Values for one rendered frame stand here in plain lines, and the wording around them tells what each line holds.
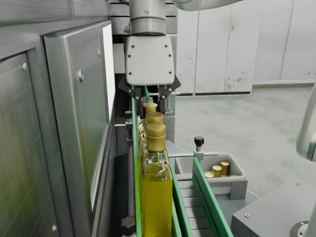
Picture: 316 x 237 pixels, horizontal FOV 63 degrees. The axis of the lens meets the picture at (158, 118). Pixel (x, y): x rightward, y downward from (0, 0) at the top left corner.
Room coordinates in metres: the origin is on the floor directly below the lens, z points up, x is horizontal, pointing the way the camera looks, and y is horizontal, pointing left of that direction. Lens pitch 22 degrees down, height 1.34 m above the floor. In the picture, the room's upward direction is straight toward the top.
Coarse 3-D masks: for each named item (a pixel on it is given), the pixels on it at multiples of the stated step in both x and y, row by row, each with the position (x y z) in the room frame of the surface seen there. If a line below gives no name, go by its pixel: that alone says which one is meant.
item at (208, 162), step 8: (224, 152) 0.90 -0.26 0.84; (176, 160) 0.84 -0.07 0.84; (184, 160) 0.87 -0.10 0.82; (192, 160) 0.87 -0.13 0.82; (200, 160) 0.88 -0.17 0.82; (208, 160) 0.88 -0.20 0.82; (216, 160) 0.88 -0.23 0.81; (224, 160) 0.89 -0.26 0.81; (232, 160) 0.85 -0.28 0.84; (184, 168) 0.87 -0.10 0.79; (208, 168) 0.88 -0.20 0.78; (232, 168) 0.83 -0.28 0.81; (240, 168) 0.78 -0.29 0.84; (224, 176) 0.84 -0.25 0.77; (240, 176) 0.73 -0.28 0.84
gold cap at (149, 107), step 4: (144, 104) 0.54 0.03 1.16; (148, 104) 0.54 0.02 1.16; (152, 104) 0.54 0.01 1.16; (156, 104) 0.54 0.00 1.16; (144, 108) 0.52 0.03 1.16; (148, 108) 0.52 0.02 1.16; (152, 108) 0.52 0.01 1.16; (156, 108) 0.52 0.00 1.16; (144, 112) 0.52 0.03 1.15; (144, 116) 0.52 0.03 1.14; (144, 120) 0.52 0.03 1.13; (144, 124) 0.52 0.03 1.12
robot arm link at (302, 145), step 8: (312, 88) 0.54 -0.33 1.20; (312, 96) 0.52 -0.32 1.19; (312, 104) 0.51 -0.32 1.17; (312, 112) 0.51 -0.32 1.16; (304, 120) 0.52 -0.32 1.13; (312, 120) 0.50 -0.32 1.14; (304, 128) 0.51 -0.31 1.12; (312, 128) 0.50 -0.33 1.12; (304, 136) 0.51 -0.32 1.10; (312, 136) 0.50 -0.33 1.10; (296, 144) 0.53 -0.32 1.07; (304, 144) 0.50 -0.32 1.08; (312, 144) 0.49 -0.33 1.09; (304, 152) 0.50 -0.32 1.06; (312, 152) 0.49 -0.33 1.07
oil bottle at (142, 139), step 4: (140, 136) 0.54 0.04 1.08; (144, 136) 0.52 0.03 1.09; (140, 140) 0.52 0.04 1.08; (144, 140) 0.51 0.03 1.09; (140, 144) 0.51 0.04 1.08; (144, 144) 0.51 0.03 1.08; (140, 148) 0.51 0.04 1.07; (140, 152) 0.51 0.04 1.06; (140, 156) 0.51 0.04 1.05; (140, 160) 0.51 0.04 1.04; (140, 164) 0.51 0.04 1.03; (140, 168) 0.51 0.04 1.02; (140, 172) 0.51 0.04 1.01; (140, 176) 0.51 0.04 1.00; (140, 180) 0.51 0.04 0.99; (140, 184) 0.51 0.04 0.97; (140, 188) 0.51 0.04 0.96; (140, 192) 0.51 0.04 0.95; (140, 196) 0.53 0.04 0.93
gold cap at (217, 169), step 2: (214, 166) 0.84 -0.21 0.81; (216, 166) 0.84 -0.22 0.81; (218, 166) 0.84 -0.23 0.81; (220, 166) 0.84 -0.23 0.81; (214, 168) 0.82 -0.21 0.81; (216, 168) 0.82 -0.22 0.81; (218, 168) 0.82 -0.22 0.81; (220, 168) 0.82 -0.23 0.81; (214, 170) 0.82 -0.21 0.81; (216, 170) 0.82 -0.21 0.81; (218, 170) 0.81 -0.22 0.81; (220, 170) 0.82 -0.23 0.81; (212, 172) 0.83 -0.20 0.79; (214, 172) 0.82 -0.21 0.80; (216, 172) 0.82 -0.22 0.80; (218, 172) 0.81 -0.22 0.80; (220, 172) 0.82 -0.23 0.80; (214, 174) 0.82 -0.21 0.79; (216, 174) 0.82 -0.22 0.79; (218, 174) 0.81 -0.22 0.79; (220, 174) 0.82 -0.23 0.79; (214, 176) 0.82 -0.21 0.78; (216, 176) 0.82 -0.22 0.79; (218, 176) 0.81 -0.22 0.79; (220, 176) 0.82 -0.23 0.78
